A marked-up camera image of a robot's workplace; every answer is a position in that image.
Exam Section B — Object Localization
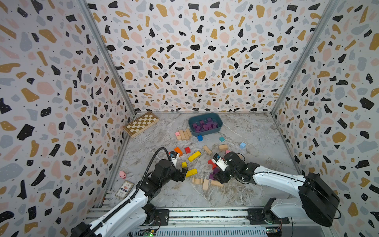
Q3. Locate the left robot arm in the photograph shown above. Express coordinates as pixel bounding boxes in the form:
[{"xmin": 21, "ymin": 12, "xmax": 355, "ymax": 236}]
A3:
[{"xmin": 71, "ymin": 147, "xmax": 188, "ymax": 237}]

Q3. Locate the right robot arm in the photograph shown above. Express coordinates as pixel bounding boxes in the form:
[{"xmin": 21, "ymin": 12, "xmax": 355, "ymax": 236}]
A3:
[{"xmin": 211, "ymin": 152, "xmax": 340, "ymax": 227}]

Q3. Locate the natural wood flat brick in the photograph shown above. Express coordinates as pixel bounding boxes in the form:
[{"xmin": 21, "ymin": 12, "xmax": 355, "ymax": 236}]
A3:
[{"xmin": 211, "ymin": 180, "xmax": 224, "ymax": 188}]

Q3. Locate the long yellow brick lower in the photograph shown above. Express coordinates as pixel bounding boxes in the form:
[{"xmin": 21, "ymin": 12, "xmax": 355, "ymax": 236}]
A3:
[{"xmin": 186, "ymin": 168, "xmax": 198, "ymax": 178}]

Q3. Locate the teal storage bin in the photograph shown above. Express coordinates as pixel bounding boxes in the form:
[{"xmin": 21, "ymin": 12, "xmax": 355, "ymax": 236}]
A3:
[{"xmin": 188, "ymin": 113, "xmax": 223, "ymax": 136}]

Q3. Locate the wooden chessboard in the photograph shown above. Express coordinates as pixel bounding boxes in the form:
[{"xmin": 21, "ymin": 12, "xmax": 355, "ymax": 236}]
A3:
[{"xmin": 123, "ymin": 112, "xmax": 159, "ymax": 138}]

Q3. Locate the playing card box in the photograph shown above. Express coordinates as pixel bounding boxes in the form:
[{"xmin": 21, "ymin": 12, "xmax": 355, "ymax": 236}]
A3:
[{"xmin": 115, "ymin": 180, "xmax": 135, "ymax": 199}]

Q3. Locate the natural wood brick centre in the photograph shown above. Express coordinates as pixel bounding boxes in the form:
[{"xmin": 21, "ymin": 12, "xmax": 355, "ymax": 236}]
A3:
[{"xmin": 219, "ymin": 144, "xmax": 229, "ymax": 151}]

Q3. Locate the red arch brick centre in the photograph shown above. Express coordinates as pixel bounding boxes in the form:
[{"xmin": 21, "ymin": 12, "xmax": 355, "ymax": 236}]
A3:
[{"xmin": 207, "ymin": 160, "xmax": 217, "ymax": 170}]

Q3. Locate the natural wood brick slanted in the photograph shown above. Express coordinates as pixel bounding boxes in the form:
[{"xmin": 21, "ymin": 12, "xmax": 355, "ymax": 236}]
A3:
[{"xmin": 203, "ymin": 145, "xmax": 212, "ymax": 155}]

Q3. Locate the orange brick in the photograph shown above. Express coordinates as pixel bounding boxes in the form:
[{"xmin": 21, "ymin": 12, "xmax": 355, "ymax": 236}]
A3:
[{"xmin": 174, "ymin": 147, "xmax": 183, "ymax": 157}]

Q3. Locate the pink toy pig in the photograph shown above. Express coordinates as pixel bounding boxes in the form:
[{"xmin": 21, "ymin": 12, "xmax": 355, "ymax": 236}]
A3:
[{"xmin": 119, "ymin": 171, "xmax": 126, "ymax": 179}]

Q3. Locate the long natural wood brick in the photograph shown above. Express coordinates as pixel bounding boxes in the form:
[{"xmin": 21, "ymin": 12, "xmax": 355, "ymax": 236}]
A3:
[{"xmin": 179, "ymin": 130, "xmax": 186, "ymax": 140}]

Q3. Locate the long yellow brick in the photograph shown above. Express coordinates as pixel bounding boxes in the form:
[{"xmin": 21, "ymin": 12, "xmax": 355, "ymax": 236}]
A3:
[
  {"xmin": 186, "ymin": 168, "xmax": 198, "ymax": 178},
  {"xmin": 188, "ymin": 151, "xmax": 201, "ymax": 162}
]

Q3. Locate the natural wood arch brick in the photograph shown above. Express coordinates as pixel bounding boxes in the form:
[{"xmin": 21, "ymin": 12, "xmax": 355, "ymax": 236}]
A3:
[{"xmin": 191, "ymin": 178, "xmax": 203, "ymax": 185}]

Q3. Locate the long yellow brick upper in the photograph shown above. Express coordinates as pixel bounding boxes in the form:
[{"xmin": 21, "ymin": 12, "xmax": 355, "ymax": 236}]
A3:
[{"xmin": 188, "ymin": 151, "xmax": 201, "ymax": 162}]

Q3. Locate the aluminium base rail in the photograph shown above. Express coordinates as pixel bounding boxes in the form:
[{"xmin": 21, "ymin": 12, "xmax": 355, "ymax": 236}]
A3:
[{"xmin": 79, "ymin": 206, "xmax": 334, "ymax": 237}]

